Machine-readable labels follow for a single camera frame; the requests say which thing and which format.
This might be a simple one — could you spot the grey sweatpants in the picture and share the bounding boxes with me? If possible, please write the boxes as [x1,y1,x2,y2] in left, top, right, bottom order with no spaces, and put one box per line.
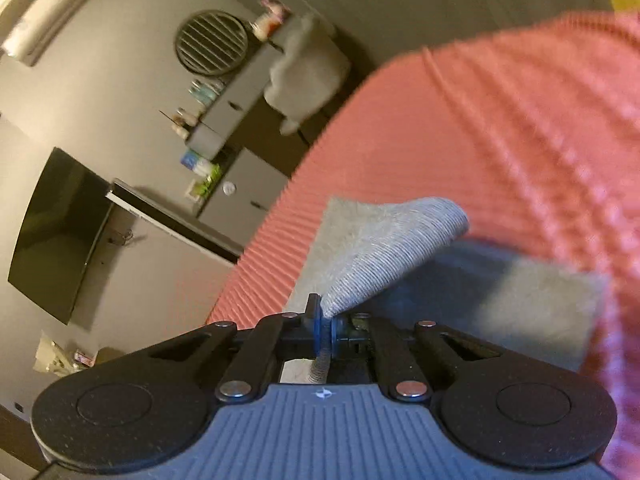
[284,197,606,370]

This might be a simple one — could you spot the grey drawer cabinet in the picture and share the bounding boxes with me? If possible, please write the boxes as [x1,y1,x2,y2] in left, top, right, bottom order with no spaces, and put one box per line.
[198,148,288,247]

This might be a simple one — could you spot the green tray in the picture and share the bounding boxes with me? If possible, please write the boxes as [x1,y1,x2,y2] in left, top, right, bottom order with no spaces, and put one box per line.
[198,164,222,197]

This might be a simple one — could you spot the blue white box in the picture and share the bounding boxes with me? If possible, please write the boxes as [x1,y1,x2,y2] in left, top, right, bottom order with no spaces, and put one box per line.
[180,150,214,178]

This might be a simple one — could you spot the white tower fan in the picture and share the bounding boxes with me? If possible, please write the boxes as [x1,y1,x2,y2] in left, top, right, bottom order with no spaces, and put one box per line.
[106,179,241,264]

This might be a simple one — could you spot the grey vanity desk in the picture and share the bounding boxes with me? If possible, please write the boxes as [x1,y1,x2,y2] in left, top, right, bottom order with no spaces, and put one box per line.
[186,16,300,159]

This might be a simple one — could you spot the white shell back chair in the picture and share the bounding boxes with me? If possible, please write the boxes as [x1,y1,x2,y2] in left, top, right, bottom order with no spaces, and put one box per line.
[264,13,352,136]

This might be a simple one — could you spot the pink ribbed bedspread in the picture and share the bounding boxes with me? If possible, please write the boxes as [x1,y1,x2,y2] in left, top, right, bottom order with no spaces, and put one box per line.
[210,10,639,479]

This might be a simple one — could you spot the round black mirror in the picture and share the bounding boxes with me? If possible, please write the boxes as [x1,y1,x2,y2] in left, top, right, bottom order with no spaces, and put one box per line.
[174,10,250,77]

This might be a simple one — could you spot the pink plush toy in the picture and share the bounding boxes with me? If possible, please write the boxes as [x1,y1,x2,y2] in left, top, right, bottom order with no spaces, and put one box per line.
[259,0,292,24]

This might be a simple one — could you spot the wall mounted black television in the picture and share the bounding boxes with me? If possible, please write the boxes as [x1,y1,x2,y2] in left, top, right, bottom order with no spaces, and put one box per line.
[8,148,112,324]

